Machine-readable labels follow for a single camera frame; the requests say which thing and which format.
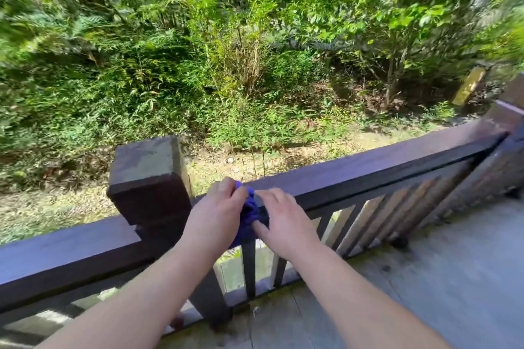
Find blue cloth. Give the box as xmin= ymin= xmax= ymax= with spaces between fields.
xmin=228 ymin=180 xmax=271 ymax=250

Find person's right hand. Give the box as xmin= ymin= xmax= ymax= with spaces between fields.
xmin=251 ymin=188 xmax=325 ymax=263

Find dark wooden railing post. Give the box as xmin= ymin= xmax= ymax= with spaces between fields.
xmin=107 ymin=136 xmax=234 ymax=329

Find dark wooden corner post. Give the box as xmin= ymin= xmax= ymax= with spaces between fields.
xmin=422 ymin=73 xmax=524 ymax=227

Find row of dark wooden balusters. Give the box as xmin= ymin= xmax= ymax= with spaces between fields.
xmin=239 ymin=165 xmax=477 ymax=300

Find green undergrowth bushes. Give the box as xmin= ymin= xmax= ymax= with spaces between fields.
xmin=0 ymin=0 xmax=524 ymax=182

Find small leafy tree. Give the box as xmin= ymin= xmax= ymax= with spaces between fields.
xmin=287 ymin=0 xmax=498 ymax=110

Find person's left hand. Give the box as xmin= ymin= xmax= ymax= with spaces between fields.
xmin=179 ymin=176 xmax=249 ymax=255

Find yellow mossy stump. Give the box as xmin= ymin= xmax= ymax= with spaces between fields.
xmin=452 ymin=66 xmax=489 ymax=107

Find dark wooden railing top rail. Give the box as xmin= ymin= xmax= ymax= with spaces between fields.
xmin=0 ymin=119 xmax=510 ymax=314

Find person's right forearm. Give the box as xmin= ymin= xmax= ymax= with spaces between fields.
xmin=286 ymin=243 xmax=453 ymax=349

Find person's left forearm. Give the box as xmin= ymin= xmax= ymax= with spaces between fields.
xmin=35 ymin=235 xmax=225 ymax=349

